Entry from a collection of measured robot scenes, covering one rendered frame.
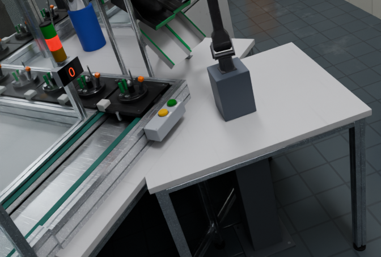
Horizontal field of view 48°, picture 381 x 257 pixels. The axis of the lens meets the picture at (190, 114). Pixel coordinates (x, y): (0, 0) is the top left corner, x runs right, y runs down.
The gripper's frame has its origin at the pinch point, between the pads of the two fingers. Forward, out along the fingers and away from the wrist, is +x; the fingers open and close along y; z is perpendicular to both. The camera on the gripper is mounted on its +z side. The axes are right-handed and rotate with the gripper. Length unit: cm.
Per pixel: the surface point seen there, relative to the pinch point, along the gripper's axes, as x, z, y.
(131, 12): 8.5, 1.0, 26.1
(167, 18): 0.4, -8.5, 15.5
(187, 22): 11.7, -18.1, -4.7
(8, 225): -25, -27, 123
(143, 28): 16.7, -9.4, 18.0
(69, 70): 10, -6, 65
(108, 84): 31, -25, 41
